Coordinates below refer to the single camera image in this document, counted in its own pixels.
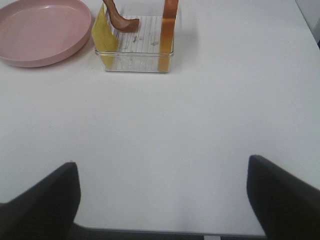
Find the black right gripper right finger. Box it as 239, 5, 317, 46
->
246, 155, 320, 240

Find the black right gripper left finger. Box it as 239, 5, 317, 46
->
0, 162, 81, 240

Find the bacon strip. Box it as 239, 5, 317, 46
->
103, 0, 140, 33

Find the pink round plate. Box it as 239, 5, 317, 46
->
0, 0, 92, 68

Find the yellow cheese slice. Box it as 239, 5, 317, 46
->
91, 3, 119, 70

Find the clear right plastic container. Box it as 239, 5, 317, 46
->
94, 14, 175, 73

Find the upright bread slice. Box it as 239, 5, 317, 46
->
158, 0, 179, 72

